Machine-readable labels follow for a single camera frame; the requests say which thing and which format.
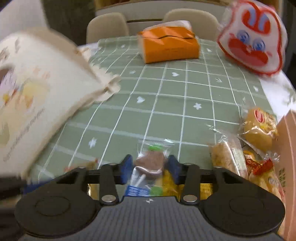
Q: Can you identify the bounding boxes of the brown lollipop candy packet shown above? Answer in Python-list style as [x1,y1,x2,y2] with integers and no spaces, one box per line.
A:
[125,139,174,197]

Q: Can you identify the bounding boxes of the small bread bun packet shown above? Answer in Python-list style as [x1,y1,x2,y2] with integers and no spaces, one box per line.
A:
[238,105,278,156]

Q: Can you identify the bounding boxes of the yellow snack packet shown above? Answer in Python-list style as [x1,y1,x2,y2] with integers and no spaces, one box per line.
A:
[87,170,213,200]

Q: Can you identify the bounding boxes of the long biscuit pack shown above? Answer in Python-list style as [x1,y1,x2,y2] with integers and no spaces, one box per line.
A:
[210,133,249,180]

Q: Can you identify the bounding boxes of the green checked tablecloth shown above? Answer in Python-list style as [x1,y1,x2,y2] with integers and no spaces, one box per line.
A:
[30,37,272,182]

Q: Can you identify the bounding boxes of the pink cardboard box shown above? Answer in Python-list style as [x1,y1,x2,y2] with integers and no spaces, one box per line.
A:
[273,110,296,240]

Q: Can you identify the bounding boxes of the cream cartoon canvas bag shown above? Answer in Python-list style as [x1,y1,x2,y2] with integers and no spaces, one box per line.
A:
[1,28,120,177]

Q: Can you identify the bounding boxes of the orange tissue box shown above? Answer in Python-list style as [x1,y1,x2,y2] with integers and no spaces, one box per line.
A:
[137,20,200,64]

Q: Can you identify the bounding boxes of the beige chair left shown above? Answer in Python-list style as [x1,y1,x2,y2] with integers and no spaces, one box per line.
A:
[86,13,130,44]

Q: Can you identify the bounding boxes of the beige chair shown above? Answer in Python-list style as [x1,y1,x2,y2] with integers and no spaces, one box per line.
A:
[86,13,130,44]
[163,9,219,41]

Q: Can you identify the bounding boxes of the beige chair right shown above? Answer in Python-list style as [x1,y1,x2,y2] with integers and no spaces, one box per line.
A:
[163,9,219,41]

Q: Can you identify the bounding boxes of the red white rabbit bag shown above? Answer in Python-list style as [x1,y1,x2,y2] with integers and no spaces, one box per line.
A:
[217,1,287,76]

